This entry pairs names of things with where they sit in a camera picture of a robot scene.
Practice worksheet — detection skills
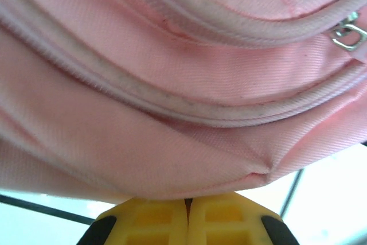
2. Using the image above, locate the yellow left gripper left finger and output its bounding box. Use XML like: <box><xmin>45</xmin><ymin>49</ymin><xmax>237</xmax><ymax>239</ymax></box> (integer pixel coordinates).
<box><xmin>81</xmin><ymin>196</ymin><xmax>189</xmax><ymax>245</ymax></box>

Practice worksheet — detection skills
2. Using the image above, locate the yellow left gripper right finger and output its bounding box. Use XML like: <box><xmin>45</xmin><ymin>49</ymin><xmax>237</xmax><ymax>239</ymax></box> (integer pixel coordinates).
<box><xmin>188</xmin><ymin>192</ymin><xmax>299</xmax><ymax>245</ymax></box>

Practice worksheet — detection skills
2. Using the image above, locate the pink student backpack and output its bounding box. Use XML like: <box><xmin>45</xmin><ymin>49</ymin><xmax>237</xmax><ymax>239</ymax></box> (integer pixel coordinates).
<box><xmin>0</xmin><ymin>0</ymin><xmax>367</xmax><ymax>201</ymax></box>

